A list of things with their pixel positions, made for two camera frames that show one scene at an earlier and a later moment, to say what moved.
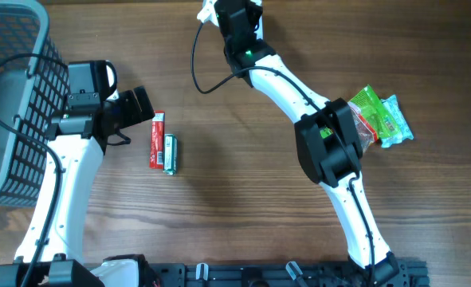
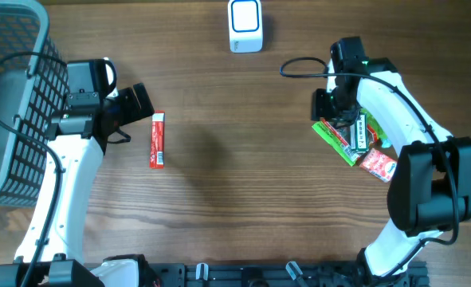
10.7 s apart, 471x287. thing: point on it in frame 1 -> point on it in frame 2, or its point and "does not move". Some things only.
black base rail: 288,274 does not move
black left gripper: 134,115 does not move
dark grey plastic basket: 24,80 does not move
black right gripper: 252,10 -> 320,108
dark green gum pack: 170,155 -> 359,134
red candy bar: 158,140 does not move
